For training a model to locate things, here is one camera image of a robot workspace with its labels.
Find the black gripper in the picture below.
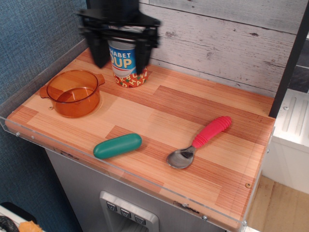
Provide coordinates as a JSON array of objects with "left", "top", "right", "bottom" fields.
[{"left": 76, "top": 0, "right": 161, "bottom": 74}]

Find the alphabet soup can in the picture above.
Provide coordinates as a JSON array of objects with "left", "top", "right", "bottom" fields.
[{"left": 108, "top": 39, "right": 148, "bottom": 88}]

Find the orange transparent measuring cup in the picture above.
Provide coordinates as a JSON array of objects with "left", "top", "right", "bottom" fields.
[{"left": 40, "top": 70, "right": 105, "bottom": 118}]

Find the green oblong plastic toy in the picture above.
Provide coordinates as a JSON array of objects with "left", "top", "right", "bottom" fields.
[{"left": 93, "top": 133, "right": 142, "bottom": 159}]

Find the clear acrylic table guard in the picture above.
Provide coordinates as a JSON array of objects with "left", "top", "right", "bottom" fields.
[{"left": 0, "top": 42, "right": 274, "bottom": 232}]

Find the grey toy fridge cabinet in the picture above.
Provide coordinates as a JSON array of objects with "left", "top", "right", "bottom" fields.
[{"left": 46, "top": 150, "right": 223, "bottom": 232}]

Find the silver dispenser button panel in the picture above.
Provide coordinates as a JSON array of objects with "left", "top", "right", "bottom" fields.
[{"left": 99, "top": 191, "right": 160, "bottom": 232}]

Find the white toy sink unit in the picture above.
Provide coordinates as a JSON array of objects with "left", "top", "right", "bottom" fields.
[{"left": 262, "top": 89, "right": 309, "bottom": 194}]

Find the black and orange object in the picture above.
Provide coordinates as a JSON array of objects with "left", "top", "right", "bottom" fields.
[{"left": 0, "top": 202, "right": 43, "bottom": 232}]

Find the spoon with pink handle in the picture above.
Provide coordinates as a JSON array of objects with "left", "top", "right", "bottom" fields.
[{"left": 166, "top": 116, "right": 232, "bottom": 169}]

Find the dark grey right post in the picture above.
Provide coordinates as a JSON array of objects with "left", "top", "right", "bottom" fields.
[{"left": 268, "top": 1, "right": 309, "bottom": 118}]

